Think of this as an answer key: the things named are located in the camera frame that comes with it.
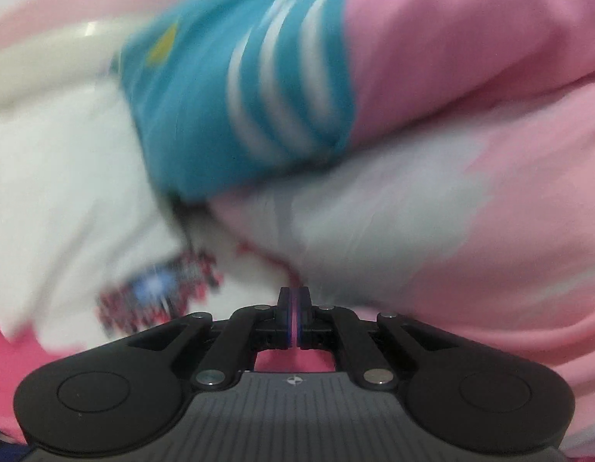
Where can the white pillow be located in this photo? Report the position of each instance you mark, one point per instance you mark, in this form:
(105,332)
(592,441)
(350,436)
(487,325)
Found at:
(61,178)

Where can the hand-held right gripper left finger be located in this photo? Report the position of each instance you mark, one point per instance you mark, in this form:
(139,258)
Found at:
(284,316)

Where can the pink floral bed sheet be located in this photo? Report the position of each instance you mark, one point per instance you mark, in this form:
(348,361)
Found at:
(18,385)

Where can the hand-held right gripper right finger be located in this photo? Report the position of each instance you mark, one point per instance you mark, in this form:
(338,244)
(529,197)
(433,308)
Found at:
(304,316)

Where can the pink grey quilt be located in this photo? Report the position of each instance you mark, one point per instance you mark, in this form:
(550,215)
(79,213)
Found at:
(470,106)

